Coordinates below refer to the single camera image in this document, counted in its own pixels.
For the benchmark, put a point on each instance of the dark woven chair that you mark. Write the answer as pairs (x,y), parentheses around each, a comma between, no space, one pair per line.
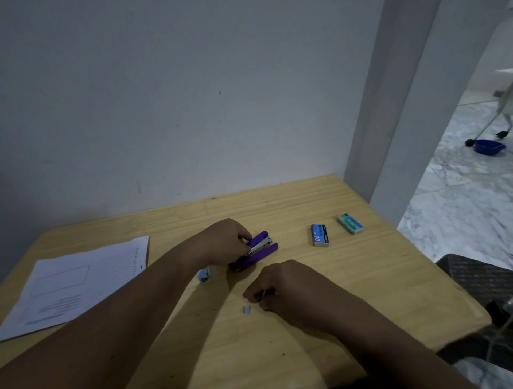
(481,288)

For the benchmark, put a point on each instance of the white rolling stand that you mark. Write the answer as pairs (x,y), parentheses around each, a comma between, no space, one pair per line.
(503,108)

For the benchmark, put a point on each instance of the person's right hand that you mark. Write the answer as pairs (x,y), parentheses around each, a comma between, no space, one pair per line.
(288,286)

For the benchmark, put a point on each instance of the person's left forearm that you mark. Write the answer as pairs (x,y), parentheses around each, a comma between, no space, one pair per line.
(120,316)

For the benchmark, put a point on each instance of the person's right forearm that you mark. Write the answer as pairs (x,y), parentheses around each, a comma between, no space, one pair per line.
(384,344)

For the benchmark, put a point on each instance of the person's left hand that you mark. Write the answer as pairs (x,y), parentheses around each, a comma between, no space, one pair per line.
(220,242)

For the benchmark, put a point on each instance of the white printed paper sheets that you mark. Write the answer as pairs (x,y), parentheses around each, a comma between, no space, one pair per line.
(72,280)

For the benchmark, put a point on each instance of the blue plastic basin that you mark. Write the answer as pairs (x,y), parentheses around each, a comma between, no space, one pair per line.
(489,147)

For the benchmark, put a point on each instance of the person's left fingers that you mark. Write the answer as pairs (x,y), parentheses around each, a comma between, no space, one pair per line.
(245,238)

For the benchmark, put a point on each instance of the green staple box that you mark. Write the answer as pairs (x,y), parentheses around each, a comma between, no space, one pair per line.
(350,223)

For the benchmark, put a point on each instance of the person's right fingers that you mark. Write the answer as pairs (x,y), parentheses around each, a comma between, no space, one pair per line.
(254,294)

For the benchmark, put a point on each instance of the small blue white object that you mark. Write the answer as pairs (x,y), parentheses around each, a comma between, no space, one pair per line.
(204,275)

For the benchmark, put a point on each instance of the purple stapler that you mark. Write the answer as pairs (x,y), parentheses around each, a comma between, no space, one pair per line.
(262,250)

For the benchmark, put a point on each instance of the blue staple box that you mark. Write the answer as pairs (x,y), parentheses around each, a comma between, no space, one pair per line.
(319,235)

